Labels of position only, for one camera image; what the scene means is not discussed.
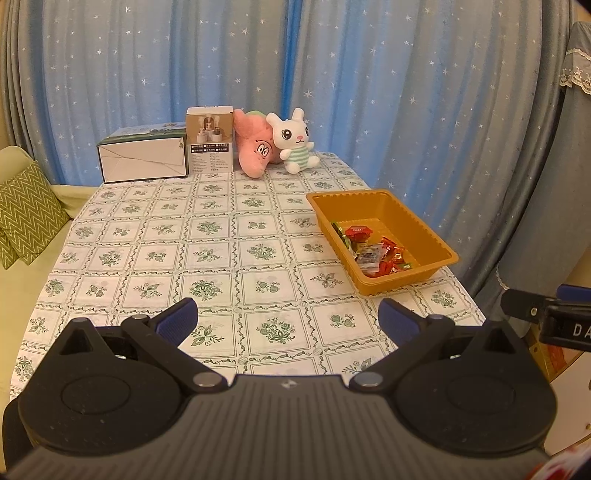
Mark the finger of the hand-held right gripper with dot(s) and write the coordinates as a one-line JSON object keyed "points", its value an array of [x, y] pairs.
{"points": [[524, 305], [575, 292]]}

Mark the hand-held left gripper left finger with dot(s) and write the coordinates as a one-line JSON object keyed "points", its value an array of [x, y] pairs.
{"points": [[178, 318]]}

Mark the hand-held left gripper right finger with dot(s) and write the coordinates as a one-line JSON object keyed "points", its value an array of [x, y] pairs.
{"points": [[397, 321]]}

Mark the large red snack packet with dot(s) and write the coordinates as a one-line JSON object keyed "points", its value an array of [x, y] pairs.
{"points": [[385, 270]]}

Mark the red candy with green end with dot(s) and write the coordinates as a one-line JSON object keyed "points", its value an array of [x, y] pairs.
{"points": [[404, 266]]}

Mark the clear packet of dark snacks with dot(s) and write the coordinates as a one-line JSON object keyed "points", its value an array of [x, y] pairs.
{"points": [[369, 256]]}

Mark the red patterned candy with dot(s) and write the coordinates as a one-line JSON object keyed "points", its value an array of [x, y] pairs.
{"points": [[392, 249]]}

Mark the orange plastic tray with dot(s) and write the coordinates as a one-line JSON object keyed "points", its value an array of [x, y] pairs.
{"points": [[406, 226]]}

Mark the small red snack packet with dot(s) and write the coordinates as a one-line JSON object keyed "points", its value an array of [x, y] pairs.
{"points": [[359, 232]]}

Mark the orange carton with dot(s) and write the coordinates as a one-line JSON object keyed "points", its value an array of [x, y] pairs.
{"points": [[551, 362]]}

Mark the green floral tablecloth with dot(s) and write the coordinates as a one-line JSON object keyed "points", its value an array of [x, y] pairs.
{"points": [[184, 258]]}

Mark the grey lace-trimmed cover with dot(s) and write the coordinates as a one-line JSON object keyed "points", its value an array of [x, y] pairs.
{"points": [[577, 161]]}

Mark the person's red white clothing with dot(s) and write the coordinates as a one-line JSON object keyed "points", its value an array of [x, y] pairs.
{"points": [[561, 466]]}

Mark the pale yellow sofa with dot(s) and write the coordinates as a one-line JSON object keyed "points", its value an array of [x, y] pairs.
{"points": [[27, 286]]}

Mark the flat white cardboard box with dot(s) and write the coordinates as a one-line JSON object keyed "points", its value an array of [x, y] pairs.
{"points": [[143, 161]]}

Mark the tan product box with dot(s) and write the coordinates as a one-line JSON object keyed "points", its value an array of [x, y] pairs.
{"points": [[210, 147]]}

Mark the green chevron cushion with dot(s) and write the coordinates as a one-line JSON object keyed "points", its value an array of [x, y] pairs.
{"points": [[32, 212], [7, 254]]}

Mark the pink plush toy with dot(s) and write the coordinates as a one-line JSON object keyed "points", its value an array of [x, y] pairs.
{"points": [[254, 147]]}

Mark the white rabbit plush toy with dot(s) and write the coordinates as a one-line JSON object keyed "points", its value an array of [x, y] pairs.
{"points": [[295, 138]]}

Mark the blue star curtain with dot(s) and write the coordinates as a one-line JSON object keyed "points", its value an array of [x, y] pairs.
{"points": [[415, 92], [161, 69]]}

